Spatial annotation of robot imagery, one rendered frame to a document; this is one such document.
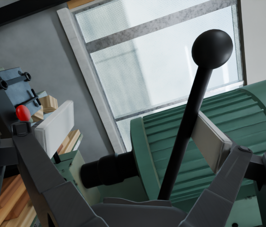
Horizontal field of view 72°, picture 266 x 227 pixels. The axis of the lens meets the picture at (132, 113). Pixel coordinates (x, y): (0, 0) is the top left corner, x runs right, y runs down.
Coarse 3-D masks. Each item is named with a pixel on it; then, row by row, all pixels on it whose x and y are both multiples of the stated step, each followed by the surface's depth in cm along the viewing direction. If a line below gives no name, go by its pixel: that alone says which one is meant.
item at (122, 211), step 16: (96, 208) 8; (112, 208) 8; (128, 208) 8; (144, 208) 8; (160, 208) 8; (176, 208) 8; (112, 224) 7; (128, 224) 7; (144, 224) 7; (160, 224) 7; (176, 224) 7
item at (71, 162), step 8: (72, 152) 39; (64, 160) 37; (72, 160) 36; (80, 160) 39; (64, 168) 34; (72, 168) 35; (80, 168) 38; (64, 176) 34; (72, 176) 34; (80, 176) 37; (80, 184) 36; (80, 192) 36; (88, 192) 39; (96, 192) 43; (88, 200) 37; (96, 200) 41
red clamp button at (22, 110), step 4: (16, 108) 30; (20, 108) 30; (24, 108) 31; (16, 112) 30; (20, 112) 30; (24, 112) 31; (28, 112) 32; (20, 116) 30; (24, 116) 31; (28, 116) 32; (20, 120) 30; (24, 120) 31; (28, 120) 32
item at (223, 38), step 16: (208, 32) 15; (224, 32) 15; (192, 48) 16; (208, 48) 15; (224, 48) 15; (208, 64) 16; (208, 80) 17; (192, 96) 18; (192, 112) 18; (192, 128) 19; (176, 144) 20; (176, 160) 20; (176, 176) 21; (160, 192) 22
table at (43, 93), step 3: (36, 93) 63; (39, 93) 60; (42, 93) 62; (45, 93) 63; (39, 96) 59; (42, 96) 61; (45, 114) 60; (48, 114) 61; (45, 117) 59; (33, 123) 52
